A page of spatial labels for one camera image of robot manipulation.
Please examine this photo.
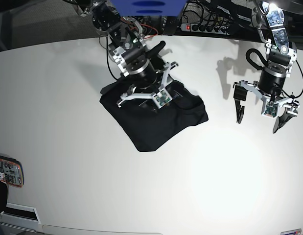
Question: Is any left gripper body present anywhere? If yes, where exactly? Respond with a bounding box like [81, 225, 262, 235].
[234, 69, 300, 111]

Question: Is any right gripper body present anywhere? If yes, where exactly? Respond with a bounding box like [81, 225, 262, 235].
[117, 57, 179, 107]

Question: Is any black T-shirt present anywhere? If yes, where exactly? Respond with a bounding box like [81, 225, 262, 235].
[100, 77, 209, 152]

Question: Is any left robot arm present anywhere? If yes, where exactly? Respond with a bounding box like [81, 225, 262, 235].
[233, 0, 300, 133]

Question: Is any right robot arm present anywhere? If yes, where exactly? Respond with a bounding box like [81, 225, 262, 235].
[74, 0, 178, 109]

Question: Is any white power strip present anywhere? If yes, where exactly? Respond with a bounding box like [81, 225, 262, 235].
[180, 23, 229, 35]

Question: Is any small printed package corner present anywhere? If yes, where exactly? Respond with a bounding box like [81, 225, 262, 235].
[280, 229, 302, 235]

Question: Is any white tray with black slot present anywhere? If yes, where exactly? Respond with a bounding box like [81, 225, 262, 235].
[0, 203, 41, 233]

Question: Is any black round object at left edge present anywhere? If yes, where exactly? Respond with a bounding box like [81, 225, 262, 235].
[0, 181, 8, 213]

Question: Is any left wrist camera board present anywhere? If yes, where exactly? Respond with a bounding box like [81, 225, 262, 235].
[261, 99, 279, 118]

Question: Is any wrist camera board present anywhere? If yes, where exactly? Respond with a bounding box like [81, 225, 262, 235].
[261, 99, 279, 118]
[152, 88, 172, 109]

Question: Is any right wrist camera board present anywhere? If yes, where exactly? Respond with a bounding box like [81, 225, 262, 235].
[152, 88, 172, 109]

